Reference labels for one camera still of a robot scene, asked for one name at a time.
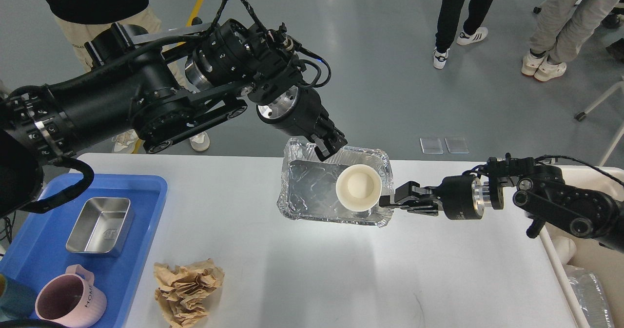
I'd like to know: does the foil tray inside bin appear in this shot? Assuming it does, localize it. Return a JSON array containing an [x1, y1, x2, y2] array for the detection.
[[564, 265, 615, 328]]

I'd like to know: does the teal object at corner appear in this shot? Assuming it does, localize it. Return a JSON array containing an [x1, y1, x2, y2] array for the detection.
[[0, 274, 38, 322]]

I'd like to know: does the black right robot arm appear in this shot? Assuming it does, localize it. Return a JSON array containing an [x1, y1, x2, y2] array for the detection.
[[379, 154, 624, 252]]

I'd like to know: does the pink ribbed mug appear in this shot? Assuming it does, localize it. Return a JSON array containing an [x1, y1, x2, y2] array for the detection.
[[35, 264, 107, 328]]

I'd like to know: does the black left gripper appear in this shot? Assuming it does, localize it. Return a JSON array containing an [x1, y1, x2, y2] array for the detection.
[[256, 86, 348, 162]]

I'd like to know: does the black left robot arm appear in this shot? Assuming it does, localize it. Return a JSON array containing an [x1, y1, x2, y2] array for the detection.
[[0, 0, 347, 216]]

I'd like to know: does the person in black sweater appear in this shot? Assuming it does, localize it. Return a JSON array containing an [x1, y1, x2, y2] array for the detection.
[[12, 0, 211, 154]]

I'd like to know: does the person in black trousers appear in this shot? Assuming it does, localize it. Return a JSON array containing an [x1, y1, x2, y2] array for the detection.
[[432, 0, 493, 70]]

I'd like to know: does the person in grey trousers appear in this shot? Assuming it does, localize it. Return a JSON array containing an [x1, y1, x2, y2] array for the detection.
[[521, 0, 619, 82]]

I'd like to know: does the beige plastic bin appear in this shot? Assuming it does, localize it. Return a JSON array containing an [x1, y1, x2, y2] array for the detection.
[[536, 166, 624, 328]]

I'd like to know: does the aluminium foil tray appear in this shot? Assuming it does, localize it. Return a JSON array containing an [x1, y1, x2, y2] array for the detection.
[[277, 137, 394, 227]]

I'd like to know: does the white paper cup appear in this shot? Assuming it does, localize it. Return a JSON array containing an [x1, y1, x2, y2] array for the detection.
[[335, 164, 382, 212]]

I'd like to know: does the stainless steel rectangular container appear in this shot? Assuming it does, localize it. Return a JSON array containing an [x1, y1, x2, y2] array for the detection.
[[65, 197, 134, 257]]

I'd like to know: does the white chair frame right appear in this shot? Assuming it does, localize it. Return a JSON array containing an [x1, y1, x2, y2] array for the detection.
[[574, 77, 624, 168]]

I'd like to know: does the white cup inside bin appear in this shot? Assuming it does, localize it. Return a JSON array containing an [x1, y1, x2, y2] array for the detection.
[[552, 235, 577, 265]]

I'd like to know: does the brown paper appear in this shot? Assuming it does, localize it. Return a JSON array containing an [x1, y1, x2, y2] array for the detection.
[[153, 259, 225, 328]]

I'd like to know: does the blue plastic tray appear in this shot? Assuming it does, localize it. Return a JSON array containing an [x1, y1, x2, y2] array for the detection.
[[0, 174, 167, 328]]

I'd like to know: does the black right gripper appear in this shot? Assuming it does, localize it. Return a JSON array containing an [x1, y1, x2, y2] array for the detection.
[[379, 174, 504, 220]]

